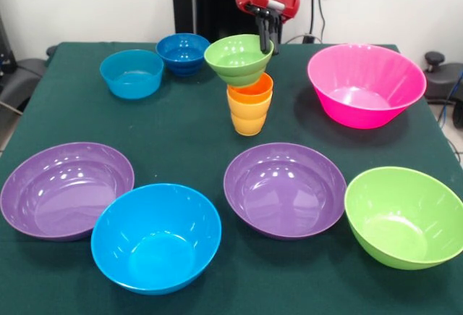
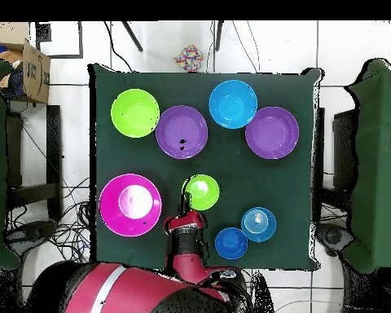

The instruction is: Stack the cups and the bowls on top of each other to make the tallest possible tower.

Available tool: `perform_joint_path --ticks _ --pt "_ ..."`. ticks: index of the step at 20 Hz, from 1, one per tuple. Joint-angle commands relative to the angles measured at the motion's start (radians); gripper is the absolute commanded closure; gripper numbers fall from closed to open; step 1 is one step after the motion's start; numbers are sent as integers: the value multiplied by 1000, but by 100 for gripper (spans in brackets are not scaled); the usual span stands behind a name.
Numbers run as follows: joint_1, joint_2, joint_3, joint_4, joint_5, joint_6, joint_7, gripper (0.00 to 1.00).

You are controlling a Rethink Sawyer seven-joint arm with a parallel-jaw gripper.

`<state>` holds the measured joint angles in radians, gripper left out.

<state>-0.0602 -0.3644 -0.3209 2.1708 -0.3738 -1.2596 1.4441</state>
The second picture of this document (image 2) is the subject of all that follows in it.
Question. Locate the dark green table cloth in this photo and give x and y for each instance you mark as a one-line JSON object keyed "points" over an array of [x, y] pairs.
{"points": [[130, 163]]}

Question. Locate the large green bowl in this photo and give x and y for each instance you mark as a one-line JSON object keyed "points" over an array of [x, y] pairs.
{"points": [[135, 114]]}

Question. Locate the small green bowl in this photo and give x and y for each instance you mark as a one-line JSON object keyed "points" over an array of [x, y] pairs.
{"points": [[203, 192]]}

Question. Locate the small dark blue bowl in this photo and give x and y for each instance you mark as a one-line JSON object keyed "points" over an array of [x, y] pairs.
{"points": [[231, 243]]}

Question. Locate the small light blue bowl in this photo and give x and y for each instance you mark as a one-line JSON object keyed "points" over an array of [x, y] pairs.
{"points": [[259, 225]]}

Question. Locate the purple bowl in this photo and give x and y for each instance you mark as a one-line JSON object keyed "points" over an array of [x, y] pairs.
{"points": [[182, 124], [272, 133]]}

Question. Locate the large pink bowl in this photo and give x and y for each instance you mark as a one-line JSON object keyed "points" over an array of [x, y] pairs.
{"points": [[130, 205]]}

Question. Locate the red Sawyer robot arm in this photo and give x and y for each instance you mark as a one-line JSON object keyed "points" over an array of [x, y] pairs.
{"points": [[150, 290]]}

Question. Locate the multicoloured bundle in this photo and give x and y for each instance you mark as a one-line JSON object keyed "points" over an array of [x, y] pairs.
{"points": [[189, 57]]}

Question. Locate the cardboard box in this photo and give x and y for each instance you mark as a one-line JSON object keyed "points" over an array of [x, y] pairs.
{"points": [[32, 68]]}

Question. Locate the large blue bowl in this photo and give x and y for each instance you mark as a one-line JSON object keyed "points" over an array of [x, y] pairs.
{"points": [[232, 104]]}

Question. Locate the black bench frame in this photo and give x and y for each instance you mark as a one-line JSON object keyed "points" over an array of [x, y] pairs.
{"points": [[54, 156]]}

